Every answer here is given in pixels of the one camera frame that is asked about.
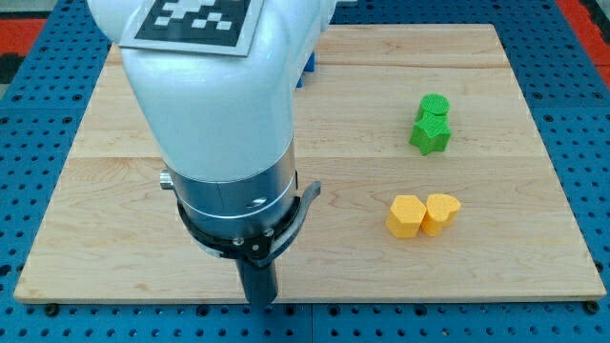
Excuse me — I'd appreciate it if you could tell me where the light wooden board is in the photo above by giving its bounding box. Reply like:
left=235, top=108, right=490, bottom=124
left=14, top=25, right=606, bottom=304

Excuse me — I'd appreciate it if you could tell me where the blue block behind arm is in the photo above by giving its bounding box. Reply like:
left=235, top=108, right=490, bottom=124
left=295, top=51, right=315, bottom=89

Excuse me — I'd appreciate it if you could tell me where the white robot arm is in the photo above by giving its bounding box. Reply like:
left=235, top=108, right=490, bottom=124
left=88, top=0, right=336, bottom=306

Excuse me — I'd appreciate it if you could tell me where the yellow hexagon block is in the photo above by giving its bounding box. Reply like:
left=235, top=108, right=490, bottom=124
left=386, top=195, right=427, bottom=238

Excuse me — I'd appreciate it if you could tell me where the yellow heart block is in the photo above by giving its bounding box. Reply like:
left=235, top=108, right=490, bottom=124
left=421, top=193, right=461, bottom=236

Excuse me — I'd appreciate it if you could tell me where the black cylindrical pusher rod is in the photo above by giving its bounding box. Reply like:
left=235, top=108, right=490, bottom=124
left=236, top=260, right=278, bottom=307

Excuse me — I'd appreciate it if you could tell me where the black white fiducial marker tag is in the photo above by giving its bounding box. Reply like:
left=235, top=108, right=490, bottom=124
left=119, top=0, right=264, bottom=57

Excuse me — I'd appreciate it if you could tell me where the green cylinder block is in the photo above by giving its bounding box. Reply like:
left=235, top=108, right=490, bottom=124
left=416, top=93, right=450, bottom=121

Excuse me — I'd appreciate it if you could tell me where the green star block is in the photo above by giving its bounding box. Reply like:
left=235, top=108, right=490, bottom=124
left=409, top=112, right=452, bottom=155

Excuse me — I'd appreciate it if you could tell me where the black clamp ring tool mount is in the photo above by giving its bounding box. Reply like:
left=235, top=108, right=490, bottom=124
left=177, top=181, right=321, bottom=266

